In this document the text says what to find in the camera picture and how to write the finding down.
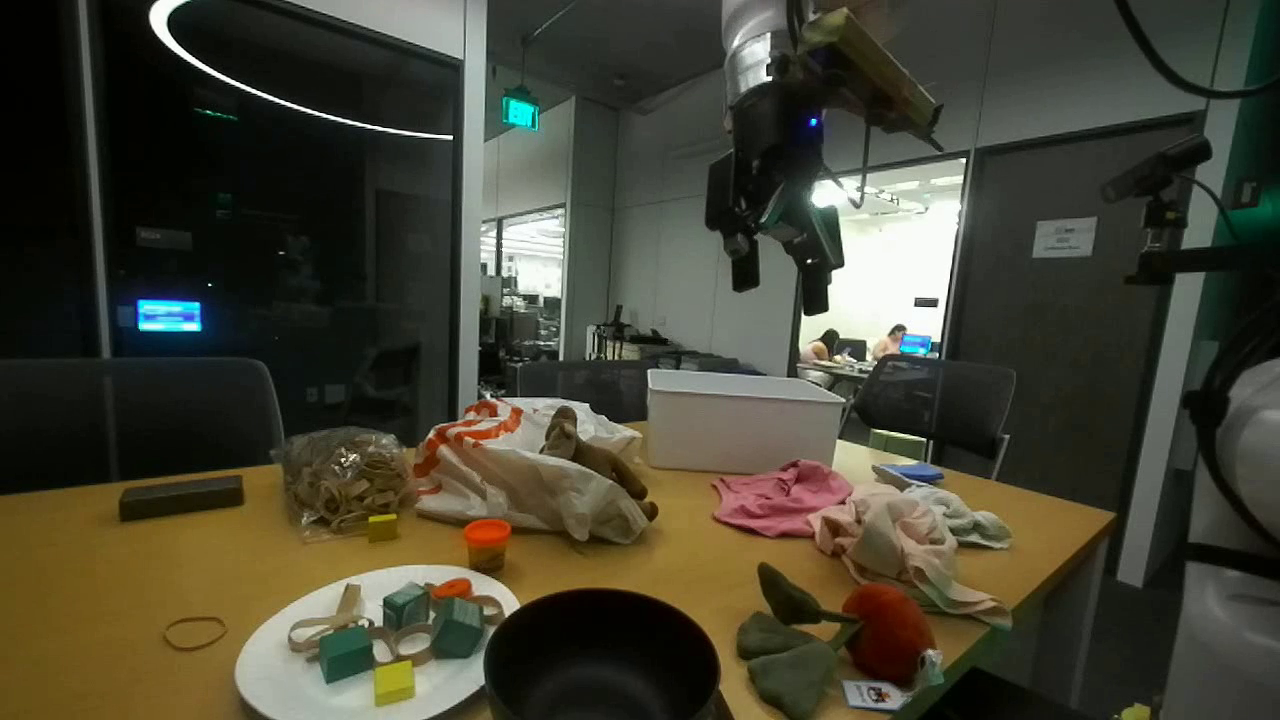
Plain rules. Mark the orange lid small container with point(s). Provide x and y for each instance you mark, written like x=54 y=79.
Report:
x=487 y=540

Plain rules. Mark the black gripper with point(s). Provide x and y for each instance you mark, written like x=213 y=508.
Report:
x=770 y=161

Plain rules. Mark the seated background person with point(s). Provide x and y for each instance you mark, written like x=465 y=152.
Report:
x=824 y=344
x=888 y=341

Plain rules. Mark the tan rubber band loop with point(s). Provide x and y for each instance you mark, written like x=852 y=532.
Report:
x=168 y=638

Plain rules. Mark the tan rubber bands bundle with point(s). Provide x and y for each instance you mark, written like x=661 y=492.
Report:
x=325 y=621

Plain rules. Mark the green exit sign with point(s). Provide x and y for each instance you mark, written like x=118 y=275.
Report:
x=523 y=108

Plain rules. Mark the white bag orange print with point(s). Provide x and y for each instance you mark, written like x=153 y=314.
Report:
x=501 y=480

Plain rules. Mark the orange wooden block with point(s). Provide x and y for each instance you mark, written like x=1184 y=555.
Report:
x=452 y=588

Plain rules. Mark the tan wrist camera mount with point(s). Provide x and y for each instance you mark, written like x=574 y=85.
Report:
x=875 y=72

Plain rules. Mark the teal wooden block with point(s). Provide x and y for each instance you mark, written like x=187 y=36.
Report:
x=344 y=655
x=407 y=608
x=457 y=631

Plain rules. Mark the black rectangular bar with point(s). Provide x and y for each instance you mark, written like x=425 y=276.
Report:
x=181 y=498

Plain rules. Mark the white plastic bin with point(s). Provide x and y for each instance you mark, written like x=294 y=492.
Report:
x=742 y=422

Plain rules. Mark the brown plush toy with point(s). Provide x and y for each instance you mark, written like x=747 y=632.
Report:
x=601 y=461

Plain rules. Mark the peach shirt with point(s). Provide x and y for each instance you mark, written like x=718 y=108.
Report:
x=893 y=540

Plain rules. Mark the white plush tag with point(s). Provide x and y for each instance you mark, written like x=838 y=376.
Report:
x=875 y=694

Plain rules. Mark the red plush fruit green leaves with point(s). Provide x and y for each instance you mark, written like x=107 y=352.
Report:
x=888 y=632

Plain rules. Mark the blue sponge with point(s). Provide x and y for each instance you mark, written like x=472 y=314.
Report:
x=910 y=473

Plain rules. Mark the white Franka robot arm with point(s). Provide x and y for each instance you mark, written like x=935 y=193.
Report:
x=752 y=40

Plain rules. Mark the black mesh office chair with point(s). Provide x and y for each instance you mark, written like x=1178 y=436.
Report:
x=955 y=403

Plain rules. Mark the white round plate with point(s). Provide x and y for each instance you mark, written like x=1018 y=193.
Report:
x=286 y=683

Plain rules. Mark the blue lit wall screen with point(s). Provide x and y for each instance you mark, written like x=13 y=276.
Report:
x=168 y=319

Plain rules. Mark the black bowl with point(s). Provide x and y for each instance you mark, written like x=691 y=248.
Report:
x=601 y=660

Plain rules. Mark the yellow wooden block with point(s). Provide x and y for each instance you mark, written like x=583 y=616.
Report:
x=395 y=683

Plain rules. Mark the pink shirt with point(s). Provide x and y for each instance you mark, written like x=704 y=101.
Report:
x=773 y=502

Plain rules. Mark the black camera on stand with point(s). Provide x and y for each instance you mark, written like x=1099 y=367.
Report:
x=1157 y=171

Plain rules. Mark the white paper door sign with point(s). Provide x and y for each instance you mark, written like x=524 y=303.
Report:
x=1066 y=239

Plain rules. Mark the wide dark grey chair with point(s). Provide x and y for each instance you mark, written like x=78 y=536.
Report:
x=135 y=415

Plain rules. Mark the small yellow block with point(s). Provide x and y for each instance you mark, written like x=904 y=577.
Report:
x=382 y=525

